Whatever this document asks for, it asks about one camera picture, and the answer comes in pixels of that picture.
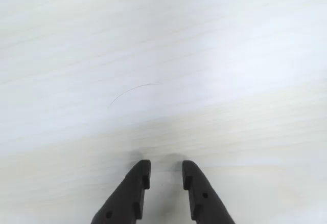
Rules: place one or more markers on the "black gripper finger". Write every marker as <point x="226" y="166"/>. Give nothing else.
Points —
<point x="127" y="196"/>
<point x="201" y="198"/>

